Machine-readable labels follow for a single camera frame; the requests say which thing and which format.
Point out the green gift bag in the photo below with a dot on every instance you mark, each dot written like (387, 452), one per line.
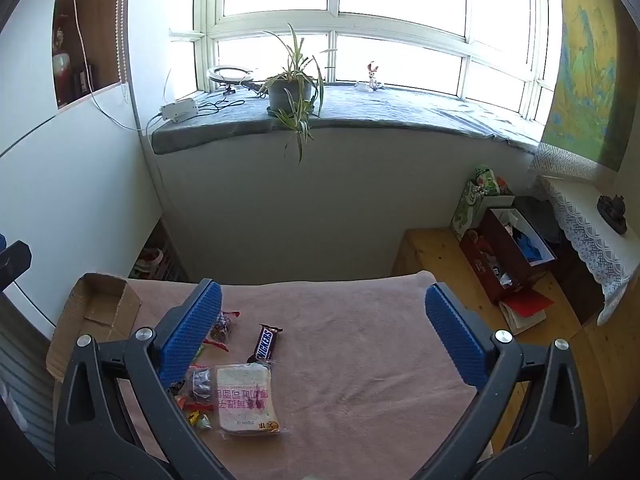
(483, 190)

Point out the white basket with red item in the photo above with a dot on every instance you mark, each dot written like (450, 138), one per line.
(151, 264)

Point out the dark ornament on shelf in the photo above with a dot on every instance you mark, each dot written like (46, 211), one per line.
(613, 210)

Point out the green cube candy clear wrapper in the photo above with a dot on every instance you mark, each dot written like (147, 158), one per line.
(202, 422)

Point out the ring light on sill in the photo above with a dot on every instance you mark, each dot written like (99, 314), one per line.
(230, 78)

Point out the packaged white bread slice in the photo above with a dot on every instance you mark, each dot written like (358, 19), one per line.
(243, 394)

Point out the green landscape wall painting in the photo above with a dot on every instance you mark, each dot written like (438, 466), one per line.
(596, 89)

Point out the potted spider plant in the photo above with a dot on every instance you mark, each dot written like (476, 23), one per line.
(296, 93)

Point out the red clear dark snack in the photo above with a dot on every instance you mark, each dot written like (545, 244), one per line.
(220, 333)

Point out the small red white figurine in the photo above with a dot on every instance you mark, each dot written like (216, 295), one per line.
(372, 84)

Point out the white power strip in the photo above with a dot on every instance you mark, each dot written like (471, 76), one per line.
(179, 111)

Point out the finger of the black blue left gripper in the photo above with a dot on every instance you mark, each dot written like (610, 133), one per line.
(94, 435)

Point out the wooden wall shelf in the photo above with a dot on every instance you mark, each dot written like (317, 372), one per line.
(85, 47)

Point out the brown cardboard box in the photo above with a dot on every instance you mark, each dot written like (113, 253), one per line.
(100, 305)

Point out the red clear date snack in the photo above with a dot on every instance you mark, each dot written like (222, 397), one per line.
(196, 385)

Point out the dark red open box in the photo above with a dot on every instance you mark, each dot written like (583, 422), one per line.
(506, 253)

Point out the Snickers chocolate bar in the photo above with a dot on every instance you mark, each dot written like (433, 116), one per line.
(264, 347)

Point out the yellow candy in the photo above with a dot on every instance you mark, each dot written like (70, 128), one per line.
(193, 416)

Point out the pink table cloth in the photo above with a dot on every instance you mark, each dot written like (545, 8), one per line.
(361, 383)

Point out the white lace table cover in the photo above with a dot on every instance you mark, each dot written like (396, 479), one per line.
(573, 185)

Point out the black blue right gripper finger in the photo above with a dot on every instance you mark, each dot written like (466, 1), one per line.
(547, 439)

